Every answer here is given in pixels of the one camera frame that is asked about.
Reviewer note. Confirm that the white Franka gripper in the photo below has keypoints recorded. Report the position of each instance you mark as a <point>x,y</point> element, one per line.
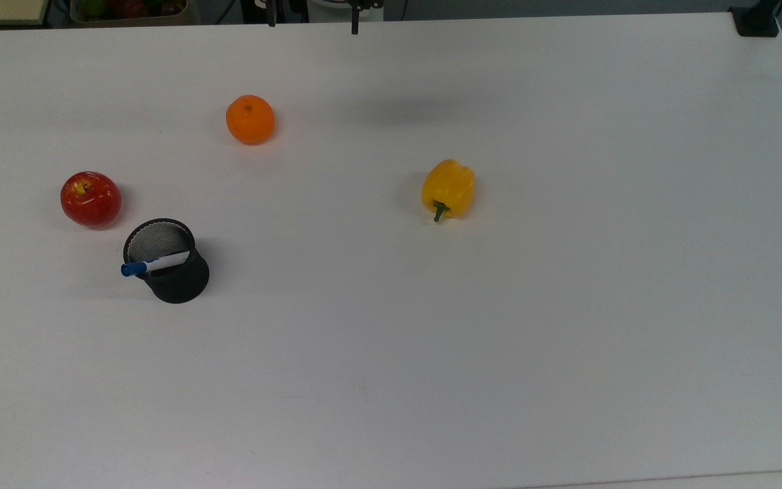
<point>328,3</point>

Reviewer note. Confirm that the white marker pen blue cap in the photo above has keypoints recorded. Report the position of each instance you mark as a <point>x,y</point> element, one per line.
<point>160,263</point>

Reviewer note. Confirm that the black mesh pen cup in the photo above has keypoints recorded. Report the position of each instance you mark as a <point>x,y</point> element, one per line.
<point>177,278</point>

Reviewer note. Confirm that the orange fruit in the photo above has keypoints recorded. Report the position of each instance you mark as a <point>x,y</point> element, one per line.
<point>250,119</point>

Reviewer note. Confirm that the box of assorted fruit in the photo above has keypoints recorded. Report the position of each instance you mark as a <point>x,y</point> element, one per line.
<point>129,9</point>

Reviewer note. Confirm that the yellow bell pepper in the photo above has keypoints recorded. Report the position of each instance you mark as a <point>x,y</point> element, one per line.
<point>449,187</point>

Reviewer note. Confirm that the red apple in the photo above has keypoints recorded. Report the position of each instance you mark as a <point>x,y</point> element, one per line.
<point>91,199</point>

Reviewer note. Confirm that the black table clamp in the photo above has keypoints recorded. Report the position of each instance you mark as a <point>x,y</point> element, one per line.
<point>757,24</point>

